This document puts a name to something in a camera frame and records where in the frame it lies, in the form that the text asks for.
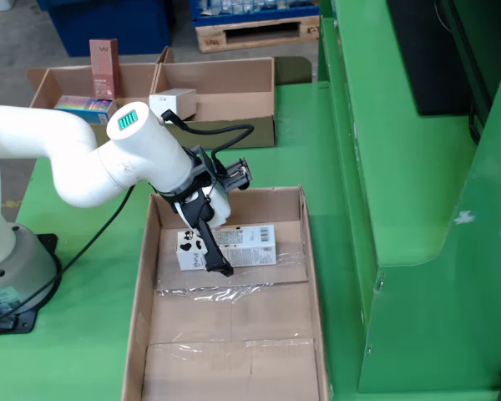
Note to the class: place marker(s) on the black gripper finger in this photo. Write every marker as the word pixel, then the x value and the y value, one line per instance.
pixel 211 250
pixel 244 185

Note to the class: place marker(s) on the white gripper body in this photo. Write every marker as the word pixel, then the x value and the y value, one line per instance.
pixel 221 209

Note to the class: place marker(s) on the cow print white carton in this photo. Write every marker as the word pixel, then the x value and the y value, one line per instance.
pixel 254 250

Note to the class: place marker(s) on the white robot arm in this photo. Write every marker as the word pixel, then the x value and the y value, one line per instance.
pixel 46 138

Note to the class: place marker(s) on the large shallow cardboard tray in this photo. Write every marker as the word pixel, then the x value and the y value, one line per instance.
pixel 234 317

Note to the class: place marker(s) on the open brown cardboard box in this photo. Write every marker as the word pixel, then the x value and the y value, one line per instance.
pixel 234 104
pixel 133 83

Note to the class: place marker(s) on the small white carton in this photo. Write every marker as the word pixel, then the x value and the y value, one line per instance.
pixel 179 98

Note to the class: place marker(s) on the wooden pallet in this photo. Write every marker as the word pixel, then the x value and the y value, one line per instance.
pixel 211 39

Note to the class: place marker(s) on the green metal rack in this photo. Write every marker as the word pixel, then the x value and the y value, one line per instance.
pixel 401 167

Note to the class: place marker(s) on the iridescent blue carton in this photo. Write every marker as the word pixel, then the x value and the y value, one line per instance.
pixel 83 108

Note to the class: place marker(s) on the tall pink carton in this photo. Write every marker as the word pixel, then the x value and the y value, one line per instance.
pixel 104 67

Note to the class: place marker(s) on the blue plastic bin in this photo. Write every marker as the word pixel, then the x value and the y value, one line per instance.
pixel 108 29

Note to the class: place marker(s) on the black flat panel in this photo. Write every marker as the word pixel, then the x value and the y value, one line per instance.
pixel 434 62

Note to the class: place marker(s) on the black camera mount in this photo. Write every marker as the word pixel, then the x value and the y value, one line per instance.
pixel 204 167

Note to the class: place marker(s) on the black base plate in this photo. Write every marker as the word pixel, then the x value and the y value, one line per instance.
pixel 25 323

